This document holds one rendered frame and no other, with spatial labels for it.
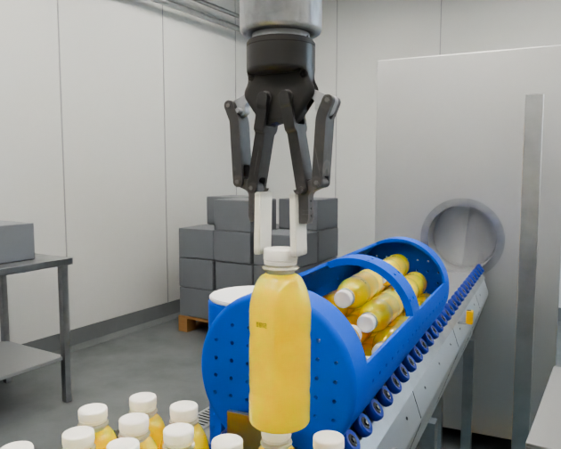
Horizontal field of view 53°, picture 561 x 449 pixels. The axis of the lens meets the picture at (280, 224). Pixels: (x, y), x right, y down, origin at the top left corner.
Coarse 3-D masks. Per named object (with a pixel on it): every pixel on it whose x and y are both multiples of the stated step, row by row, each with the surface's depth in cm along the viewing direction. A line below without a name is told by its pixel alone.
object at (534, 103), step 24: (528, 96) 201; (528, 120) 201; (528, 144) 202; (528, 168) 202; (528, 192) 203; (528, 216) 204; (528, 240) 204; (528, 264) 205; (528, 288) 206; (528, 312) 207; (528, 336) 207; (528, 360) 208; (528, 384) 209; (528, 408) 209; (528, 432) 210
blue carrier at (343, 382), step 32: (352, 256) 131; (384, 256) 172; (416, 256) 168; (320, 288) 146; (448, 288) 163; (224, 320) 96; (320, 320) 88; (416, 320) 125; (224, 352) 97; (320, 352) 89; (352, 352) 88; (384, 352) 102; (224, 384) 97; (320, 384) 89; (352, 384) 87; (224, 416) 98; (320, 416) 90; (352, 416) 88
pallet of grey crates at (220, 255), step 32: (224, 224) 474; (288, 224) 489; (320, 224) 478; (192, 256) 495; (224, 256) 476; (256, 256) 459; (320, 256) 478; (192, 288) 498; (224, 288) 480; (192, 320) 510
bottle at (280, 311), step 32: (256, 288) 63; (288, 288) 62; (256, 320) 62; (288, 320) 61; (256, 352) 62; (288, 352) 61; (256, 384) 63; (288, 384) 62; (256, 416) 63; (288, 416) 62
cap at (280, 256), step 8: (264, 248) 64; (272, 248) 64; (280, 248) 64; (288, 248) 64; (264, 256) 63; (272, 256) 62; (280, 256) 62; (288, 256) 62; (264, 264) 64; (272, 264) 62; (280, 264) 62; (288, 264) 62; (296, 264) 64
